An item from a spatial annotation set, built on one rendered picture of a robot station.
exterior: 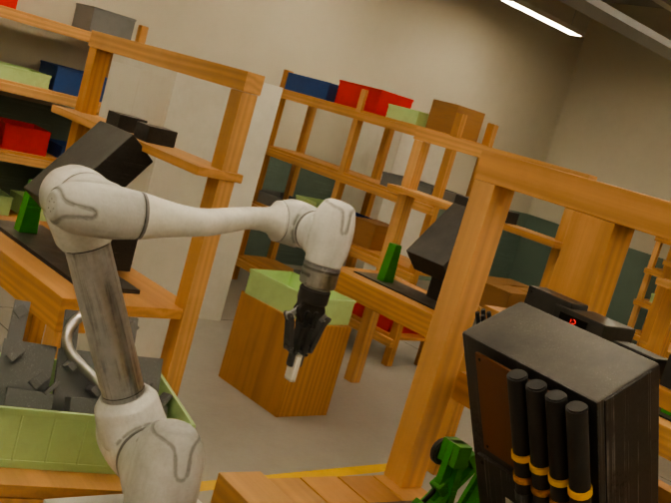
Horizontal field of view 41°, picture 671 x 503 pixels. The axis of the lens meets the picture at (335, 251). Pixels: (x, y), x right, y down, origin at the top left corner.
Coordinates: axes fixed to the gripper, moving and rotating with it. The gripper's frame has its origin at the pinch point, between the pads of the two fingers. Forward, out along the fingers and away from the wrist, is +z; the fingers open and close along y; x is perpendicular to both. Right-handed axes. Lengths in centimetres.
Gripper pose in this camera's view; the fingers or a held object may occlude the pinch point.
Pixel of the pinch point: (293, 366)
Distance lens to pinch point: 217.6
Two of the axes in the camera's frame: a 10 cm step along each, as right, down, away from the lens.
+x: 5.6, 2.8, -7.8
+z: -2.7, 9.5, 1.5
